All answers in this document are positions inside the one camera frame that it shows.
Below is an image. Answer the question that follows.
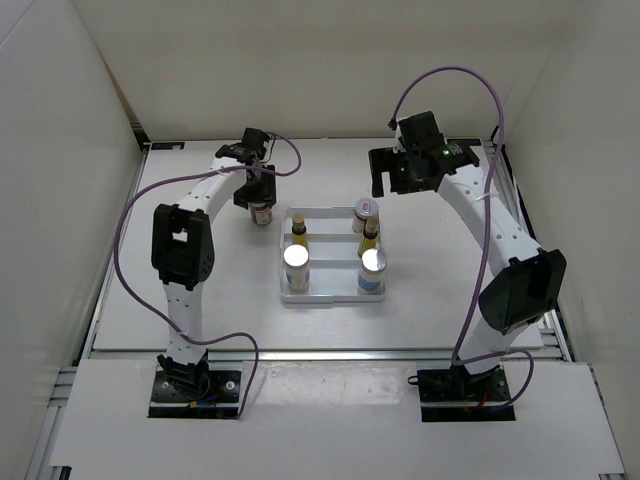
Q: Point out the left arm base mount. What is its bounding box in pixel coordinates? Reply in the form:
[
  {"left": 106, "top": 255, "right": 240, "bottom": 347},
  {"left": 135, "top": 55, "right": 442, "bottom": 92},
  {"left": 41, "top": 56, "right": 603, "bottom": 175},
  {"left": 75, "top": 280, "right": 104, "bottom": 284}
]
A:
[{"left": 147, "top": 362, "right": 248, "bottom": 420}]

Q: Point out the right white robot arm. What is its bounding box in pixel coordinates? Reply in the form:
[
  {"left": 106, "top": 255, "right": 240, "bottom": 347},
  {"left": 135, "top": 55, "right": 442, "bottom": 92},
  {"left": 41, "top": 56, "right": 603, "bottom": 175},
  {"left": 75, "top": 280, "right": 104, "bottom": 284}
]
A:
[{"left": 369, "top": 112, "right": 567, "bottom": 400}]

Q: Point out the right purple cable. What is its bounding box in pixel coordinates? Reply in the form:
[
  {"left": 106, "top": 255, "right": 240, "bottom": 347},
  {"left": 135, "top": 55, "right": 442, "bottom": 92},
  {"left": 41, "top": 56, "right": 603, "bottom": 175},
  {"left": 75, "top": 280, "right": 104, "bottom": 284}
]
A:
[{"left": 387, "top": 65, "right": 535, "bottom": 414}]

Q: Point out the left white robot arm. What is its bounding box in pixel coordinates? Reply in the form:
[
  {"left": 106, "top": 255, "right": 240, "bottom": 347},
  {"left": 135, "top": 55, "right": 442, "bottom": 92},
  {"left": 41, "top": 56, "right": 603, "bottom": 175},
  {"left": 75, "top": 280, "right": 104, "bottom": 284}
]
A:
[{"left": 151, "top": 128, "right": 277, "bottom": 400}]

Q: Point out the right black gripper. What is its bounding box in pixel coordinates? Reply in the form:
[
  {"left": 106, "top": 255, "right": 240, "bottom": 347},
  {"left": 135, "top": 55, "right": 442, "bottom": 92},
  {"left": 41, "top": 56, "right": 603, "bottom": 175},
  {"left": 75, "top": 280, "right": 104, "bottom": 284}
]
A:
[{"left": 369, "top": 146, "right": 431, "bottom": 198}]

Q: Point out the white tiered tray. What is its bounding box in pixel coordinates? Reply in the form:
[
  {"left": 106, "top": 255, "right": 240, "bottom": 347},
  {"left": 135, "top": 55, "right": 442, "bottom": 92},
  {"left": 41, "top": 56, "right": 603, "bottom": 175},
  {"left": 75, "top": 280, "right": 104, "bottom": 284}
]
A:
[{"left": 280, "top": 207, "right": 385, "bottom": 304}]

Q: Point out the aluminium frame rail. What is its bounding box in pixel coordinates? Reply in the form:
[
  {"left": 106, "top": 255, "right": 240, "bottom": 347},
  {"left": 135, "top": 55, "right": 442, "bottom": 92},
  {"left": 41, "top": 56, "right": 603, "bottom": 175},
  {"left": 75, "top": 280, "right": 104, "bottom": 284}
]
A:
[{"left": 29, "top": 347, "right": 596, "bottom": 480}]

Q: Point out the silver lid white bottle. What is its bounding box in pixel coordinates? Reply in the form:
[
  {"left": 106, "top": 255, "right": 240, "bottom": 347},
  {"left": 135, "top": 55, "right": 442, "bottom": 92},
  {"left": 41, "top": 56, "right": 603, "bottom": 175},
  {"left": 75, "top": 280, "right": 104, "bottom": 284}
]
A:
[{"left": 283, "top": 244, "right": 310, "bottom": 293}]

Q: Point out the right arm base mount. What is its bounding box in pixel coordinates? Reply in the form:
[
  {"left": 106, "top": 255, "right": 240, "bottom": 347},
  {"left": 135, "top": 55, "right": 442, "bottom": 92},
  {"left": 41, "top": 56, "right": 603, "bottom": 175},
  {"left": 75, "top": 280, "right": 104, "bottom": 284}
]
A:
[{"left": 407, "top": 366, "right": 516, "bottom": 423}]

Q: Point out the brown spice jar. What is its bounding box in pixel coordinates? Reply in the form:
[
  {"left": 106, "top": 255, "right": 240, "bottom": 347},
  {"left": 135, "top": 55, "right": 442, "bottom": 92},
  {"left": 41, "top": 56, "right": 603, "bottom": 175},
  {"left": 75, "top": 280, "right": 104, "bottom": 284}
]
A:
[
  {"left": 249, "top": 202, "right": 273, "bottom": 226},
  {"left": 352, "top": 197, "right": 379, "bottom": 233}
]

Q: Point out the yellow label bottle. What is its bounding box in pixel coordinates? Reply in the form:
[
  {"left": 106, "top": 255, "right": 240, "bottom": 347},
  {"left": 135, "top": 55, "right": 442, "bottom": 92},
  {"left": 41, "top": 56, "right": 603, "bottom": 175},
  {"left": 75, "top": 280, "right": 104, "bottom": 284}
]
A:
[
  {"left": 358, "top": 217, "right": 380, "bottom": 257},
  {"left": 291, "top": 212, "right": 308, "bottom": 248}
]

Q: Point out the silver lid blue bottle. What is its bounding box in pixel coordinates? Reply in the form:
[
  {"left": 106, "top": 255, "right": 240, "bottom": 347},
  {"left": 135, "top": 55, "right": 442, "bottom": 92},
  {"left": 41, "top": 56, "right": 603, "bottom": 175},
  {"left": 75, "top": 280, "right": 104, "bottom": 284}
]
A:
[{"left": 357, "top": 248, "right": 387, "bottom": 295}]

